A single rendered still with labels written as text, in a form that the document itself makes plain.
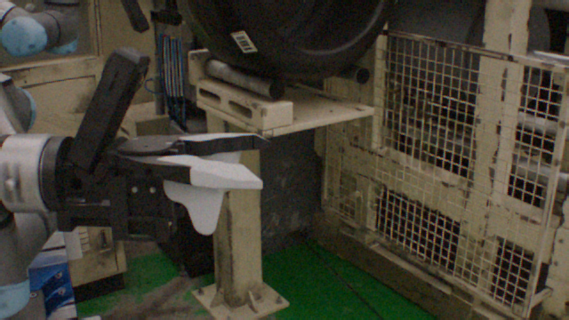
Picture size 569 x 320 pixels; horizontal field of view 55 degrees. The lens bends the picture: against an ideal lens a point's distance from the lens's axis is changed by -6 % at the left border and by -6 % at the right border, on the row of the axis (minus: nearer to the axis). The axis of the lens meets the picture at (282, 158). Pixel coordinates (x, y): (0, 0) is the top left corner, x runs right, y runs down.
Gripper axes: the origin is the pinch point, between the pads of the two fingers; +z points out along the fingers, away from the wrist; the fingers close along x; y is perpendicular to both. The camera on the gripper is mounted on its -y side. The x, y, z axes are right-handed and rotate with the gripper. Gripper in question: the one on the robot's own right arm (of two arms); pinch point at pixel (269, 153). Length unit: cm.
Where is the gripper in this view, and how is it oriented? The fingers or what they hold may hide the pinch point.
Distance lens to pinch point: 50.8
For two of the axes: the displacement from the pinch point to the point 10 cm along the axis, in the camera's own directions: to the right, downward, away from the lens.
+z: 10.0, 0.1, -0.2
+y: 0.0, 9.7, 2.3
